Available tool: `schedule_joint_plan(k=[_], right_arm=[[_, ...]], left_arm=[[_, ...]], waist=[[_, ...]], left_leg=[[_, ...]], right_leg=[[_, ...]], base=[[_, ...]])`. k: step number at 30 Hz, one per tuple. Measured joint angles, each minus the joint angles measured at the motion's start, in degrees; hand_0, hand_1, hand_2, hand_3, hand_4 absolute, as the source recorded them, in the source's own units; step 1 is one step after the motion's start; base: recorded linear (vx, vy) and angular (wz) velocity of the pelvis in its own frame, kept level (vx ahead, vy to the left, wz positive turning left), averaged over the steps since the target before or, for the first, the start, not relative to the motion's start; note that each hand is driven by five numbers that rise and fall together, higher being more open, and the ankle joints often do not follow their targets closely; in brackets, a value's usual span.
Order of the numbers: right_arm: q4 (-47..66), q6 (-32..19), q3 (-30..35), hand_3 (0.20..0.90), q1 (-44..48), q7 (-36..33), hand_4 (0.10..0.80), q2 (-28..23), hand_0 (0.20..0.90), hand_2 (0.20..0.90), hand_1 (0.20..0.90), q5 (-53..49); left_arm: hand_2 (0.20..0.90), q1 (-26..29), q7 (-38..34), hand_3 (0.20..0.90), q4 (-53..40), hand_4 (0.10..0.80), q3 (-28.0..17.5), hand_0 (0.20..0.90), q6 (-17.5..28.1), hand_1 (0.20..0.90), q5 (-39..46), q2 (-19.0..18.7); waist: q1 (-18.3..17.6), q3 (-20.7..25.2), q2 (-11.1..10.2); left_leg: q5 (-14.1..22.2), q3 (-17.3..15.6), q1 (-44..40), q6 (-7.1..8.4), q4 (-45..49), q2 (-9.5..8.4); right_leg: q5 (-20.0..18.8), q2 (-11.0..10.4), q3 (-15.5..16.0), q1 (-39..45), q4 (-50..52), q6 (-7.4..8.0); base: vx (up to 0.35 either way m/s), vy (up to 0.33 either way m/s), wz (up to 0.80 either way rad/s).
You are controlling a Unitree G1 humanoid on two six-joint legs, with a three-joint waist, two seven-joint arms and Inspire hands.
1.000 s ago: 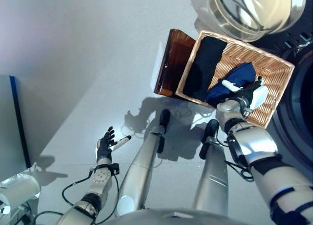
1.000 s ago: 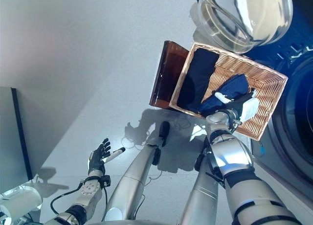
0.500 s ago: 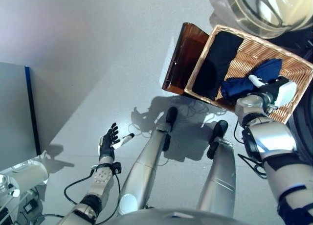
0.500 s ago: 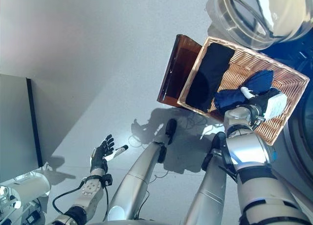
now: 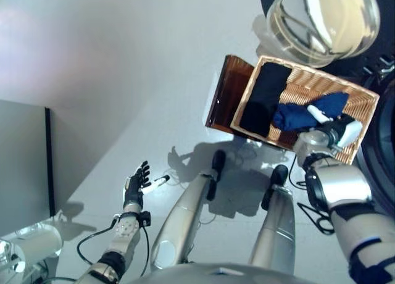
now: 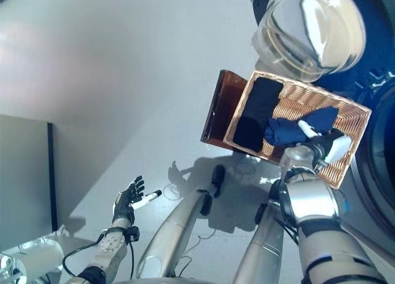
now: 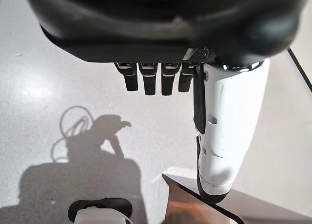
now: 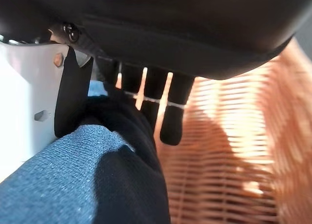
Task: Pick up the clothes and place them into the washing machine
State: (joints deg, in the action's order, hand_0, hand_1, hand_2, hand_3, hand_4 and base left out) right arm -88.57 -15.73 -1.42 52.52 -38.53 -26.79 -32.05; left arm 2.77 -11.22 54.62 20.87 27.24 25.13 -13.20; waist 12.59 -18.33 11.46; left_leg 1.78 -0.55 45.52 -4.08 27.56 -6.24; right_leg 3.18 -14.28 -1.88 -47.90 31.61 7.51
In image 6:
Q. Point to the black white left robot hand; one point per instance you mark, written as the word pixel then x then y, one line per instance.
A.
pixel 125 203

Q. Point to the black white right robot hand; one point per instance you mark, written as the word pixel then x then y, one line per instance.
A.
pixel 324 148

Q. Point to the blue garment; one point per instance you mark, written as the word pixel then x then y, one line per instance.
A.
pixel 287 132

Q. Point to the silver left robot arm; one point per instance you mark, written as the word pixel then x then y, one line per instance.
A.
pixel 111 244

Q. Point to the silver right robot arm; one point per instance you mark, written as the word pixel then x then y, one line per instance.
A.
pixel 318 210

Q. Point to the dark grey washing machine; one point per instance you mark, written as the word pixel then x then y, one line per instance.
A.
pixel 379 111

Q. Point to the round glass washing machine door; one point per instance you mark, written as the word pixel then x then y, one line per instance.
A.
pixel 308 27

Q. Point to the rectangular wicker laundry basket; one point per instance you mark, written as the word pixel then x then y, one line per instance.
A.
pixel 308 95

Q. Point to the large black folded garment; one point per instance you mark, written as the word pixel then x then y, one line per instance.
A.
pixel 256 117

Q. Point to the black left robot foot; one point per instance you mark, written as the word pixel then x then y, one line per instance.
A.
pixel 218 179

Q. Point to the white cylinder object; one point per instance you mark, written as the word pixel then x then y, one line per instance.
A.
pixel 40 257

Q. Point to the grey panel with black edge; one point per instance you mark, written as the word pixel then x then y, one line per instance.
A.
pixel 24 179

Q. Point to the brown glossy stool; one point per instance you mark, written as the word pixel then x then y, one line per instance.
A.
pixel 222 108

